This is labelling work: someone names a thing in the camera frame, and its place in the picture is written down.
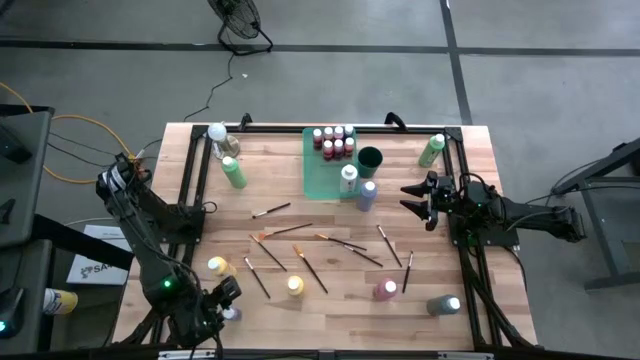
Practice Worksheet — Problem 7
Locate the dark grey desk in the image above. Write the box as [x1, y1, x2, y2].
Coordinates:
[0, 238, 54, 356]

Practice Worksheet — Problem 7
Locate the yellow and white can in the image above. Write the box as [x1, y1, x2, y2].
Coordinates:
[42, 288, 80, 317]

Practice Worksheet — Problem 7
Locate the teal translucent plastic bin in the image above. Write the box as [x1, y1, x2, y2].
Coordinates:
[302, 126, 359, 202]

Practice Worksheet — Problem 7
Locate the large dark green paint bottle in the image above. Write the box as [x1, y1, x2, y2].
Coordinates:
[425, 294, 462, 318]

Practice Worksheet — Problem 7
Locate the large blue paint bottle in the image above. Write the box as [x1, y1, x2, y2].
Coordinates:
[355, 180, 379, 213]

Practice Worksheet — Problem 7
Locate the large white paint bottle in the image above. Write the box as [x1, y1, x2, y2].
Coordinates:
[339, 163, 360, 195]

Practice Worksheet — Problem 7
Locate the black diagonal bar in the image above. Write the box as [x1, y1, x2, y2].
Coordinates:
[30, 213, 136, 272]

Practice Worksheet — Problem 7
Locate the large yellow paint bottle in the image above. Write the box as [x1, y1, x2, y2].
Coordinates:
[285, 274, 305, 299]
[207, 255, 239, 279]

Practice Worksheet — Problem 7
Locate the large red paint bottle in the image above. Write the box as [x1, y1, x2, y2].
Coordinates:
[372, 278, 400, 303]

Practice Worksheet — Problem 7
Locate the dark green plastic cup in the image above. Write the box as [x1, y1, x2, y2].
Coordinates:
[356, 145, 385, 180]

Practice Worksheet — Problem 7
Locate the black aluminium rig frame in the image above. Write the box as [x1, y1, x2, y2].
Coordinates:
[113, 122, 539, 360]

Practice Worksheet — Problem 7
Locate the black desk frame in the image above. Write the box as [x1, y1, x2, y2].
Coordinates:
[549, 137, 640, 292]

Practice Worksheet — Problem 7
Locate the black fan cable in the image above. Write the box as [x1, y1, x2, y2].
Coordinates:
[182, 52, 236, 123]

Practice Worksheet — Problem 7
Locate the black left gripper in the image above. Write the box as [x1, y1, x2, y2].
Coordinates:
[192, 277, 244, 341]

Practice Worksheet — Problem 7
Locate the white paper sheet with logo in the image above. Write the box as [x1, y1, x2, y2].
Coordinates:
[65, 224, 139, 287]

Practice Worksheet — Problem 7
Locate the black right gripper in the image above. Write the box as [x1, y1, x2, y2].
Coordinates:
[399, 172, 459, 232]

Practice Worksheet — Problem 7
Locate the yellow extension cord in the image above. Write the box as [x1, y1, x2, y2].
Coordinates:
[0, 82, 136, 185]

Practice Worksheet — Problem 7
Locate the black computer mouse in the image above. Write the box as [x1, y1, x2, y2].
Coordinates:
[0, 287, 25, 341]

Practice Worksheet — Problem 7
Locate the silver bracket plate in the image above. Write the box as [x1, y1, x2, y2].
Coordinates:
[158, 349, 216, 360]
[438, 351, 495, 360]

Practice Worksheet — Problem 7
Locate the black floor fan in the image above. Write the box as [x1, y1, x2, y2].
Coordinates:
[206, 0, 275, 57]

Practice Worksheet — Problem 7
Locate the grey side table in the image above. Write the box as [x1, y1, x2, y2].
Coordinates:
[0, 103, 56, 251]

